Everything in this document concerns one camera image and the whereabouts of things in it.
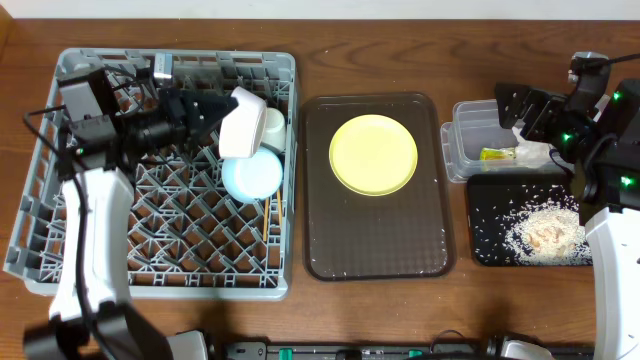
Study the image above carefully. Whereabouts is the white paper napkin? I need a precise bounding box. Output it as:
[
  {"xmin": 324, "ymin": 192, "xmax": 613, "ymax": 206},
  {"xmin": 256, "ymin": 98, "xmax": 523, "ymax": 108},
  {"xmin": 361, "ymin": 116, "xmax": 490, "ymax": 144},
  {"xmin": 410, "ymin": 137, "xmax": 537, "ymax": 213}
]
[{"xmin": 512, "ymin": 127, "xmax": 551, "ymax": 169}]

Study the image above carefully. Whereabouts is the pink bowl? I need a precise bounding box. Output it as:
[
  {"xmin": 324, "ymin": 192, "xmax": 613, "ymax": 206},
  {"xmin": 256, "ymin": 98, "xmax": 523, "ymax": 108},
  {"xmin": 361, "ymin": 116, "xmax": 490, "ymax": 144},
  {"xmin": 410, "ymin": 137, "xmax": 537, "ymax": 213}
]
[{"xmin": 219, "ymin": 87, "xmax": 267, "ymax": 159}]

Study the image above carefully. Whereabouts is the yellow green snack wrapper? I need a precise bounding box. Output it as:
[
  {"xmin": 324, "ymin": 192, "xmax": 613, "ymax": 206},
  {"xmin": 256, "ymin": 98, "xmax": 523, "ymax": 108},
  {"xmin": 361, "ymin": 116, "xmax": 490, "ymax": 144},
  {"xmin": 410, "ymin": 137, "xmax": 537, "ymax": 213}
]
[{"xmin": 479, "ymin": 147, "xmax": 517, "ymax": 161}]

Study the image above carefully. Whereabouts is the white cup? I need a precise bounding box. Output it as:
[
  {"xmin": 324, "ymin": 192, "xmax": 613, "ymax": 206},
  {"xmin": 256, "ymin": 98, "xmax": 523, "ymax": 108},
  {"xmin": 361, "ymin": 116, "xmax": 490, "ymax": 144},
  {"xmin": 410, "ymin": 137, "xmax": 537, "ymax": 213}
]
[{"xmin": 262, "ymin": 108, "xmax": 286, "ymax": 154}]

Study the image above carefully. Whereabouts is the light blue bowl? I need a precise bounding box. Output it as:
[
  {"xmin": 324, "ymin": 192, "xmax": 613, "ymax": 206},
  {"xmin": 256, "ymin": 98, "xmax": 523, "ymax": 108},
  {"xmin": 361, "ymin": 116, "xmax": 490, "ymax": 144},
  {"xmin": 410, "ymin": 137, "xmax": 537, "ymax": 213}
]
[{"xmin": 221, "ymin": 147, "xmax": 284, "ymax": 204}]

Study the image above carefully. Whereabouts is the wooden chopstick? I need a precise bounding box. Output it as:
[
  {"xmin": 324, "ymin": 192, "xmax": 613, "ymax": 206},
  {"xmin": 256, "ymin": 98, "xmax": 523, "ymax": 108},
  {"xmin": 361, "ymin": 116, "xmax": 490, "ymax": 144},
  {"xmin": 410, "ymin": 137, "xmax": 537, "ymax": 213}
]
[
  {"xmin": 263, "ymin": 197, "xmax": 270, "ymax": 244},
  {"xmin": 276, "ymin": 189, "xmax": 283, "ymax": 230}
]

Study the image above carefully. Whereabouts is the leftover rice with nuts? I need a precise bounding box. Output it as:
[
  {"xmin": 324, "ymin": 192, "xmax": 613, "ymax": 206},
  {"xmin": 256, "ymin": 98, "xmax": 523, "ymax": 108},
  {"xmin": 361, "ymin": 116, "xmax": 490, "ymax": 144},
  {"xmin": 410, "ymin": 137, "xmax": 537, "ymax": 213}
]
[{"xmin": 472, "ymin": 183, "xmax": 594, "ymax": 267}]

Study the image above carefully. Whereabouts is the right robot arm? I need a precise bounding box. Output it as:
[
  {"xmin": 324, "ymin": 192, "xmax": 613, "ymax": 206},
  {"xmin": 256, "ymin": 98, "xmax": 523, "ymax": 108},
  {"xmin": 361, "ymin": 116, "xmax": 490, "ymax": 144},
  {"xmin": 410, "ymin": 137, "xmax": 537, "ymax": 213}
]
[{"xmin": 494, "ymin": 52, "xmax": 639, "ymax": 359}]

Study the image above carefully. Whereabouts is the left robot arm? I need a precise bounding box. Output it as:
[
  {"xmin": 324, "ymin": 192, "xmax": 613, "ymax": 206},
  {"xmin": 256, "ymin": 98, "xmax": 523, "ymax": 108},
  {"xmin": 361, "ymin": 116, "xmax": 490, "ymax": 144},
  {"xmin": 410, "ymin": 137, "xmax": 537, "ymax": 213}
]
[{"xmin": 23, "ymin": 66, "xmax": 239, "ymax": 359}]

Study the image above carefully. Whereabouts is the black waste tray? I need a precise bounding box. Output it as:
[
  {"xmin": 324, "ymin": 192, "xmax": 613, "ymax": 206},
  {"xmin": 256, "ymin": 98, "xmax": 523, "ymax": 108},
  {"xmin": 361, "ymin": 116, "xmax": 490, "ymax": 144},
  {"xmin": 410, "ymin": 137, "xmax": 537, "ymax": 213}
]
[{"xmin": 465, "ymin": 172, "xmax": 596, "ymax": 268}]

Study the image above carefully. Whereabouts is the grey plastic dishwasher rack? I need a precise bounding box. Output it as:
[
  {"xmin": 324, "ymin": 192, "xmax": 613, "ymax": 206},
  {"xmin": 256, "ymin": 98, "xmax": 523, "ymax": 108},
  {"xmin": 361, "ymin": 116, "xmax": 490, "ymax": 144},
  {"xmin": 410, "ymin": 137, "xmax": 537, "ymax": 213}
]
[{"xmin": 3, "ymin": 48, "xmax": 299, "ymax": 301}]

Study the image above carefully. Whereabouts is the clear plastic bin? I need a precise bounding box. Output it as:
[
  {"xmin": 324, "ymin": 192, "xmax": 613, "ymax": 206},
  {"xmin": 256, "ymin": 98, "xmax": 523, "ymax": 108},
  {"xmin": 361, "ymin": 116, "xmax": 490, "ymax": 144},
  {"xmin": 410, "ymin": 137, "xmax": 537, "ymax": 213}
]
[{"xmin": 440, "ymin": 99, "xmax": 562, "ymax": 183}]

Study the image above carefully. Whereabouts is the yellow plate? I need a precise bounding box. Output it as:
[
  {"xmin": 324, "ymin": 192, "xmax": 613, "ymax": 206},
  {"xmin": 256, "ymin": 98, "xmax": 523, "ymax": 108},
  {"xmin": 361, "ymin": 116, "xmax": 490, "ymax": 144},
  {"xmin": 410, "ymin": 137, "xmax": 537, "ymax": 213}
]
[{"xmin": 328, "ymin": 114, "xmax": 418, "ymax": 197}]

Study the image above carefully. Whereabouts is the dark brown serving tray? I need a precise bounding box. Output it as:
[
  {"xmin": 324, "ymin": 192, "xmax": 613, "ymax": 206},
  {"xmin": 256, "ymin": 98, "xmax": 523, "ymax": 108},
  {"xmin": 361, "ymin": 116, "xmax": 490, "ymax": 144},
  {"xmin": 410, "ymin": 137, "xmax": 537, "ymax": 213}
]
[{"xmin": 300, "ymin": 93, "xmax": 455, "ymax": 281}]

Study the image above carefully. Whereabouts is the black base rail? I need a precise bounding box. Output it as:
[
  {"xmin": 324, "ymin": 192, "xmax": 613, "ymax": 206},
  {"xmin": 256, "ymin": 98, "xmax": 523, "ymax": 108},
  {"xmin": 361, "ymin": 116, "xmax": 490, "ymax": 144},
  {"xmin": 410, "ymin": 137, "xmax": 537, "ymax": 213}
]
[{"xmin": 167, "ymin": 327, "xmax": 596, "ymax": 360}]

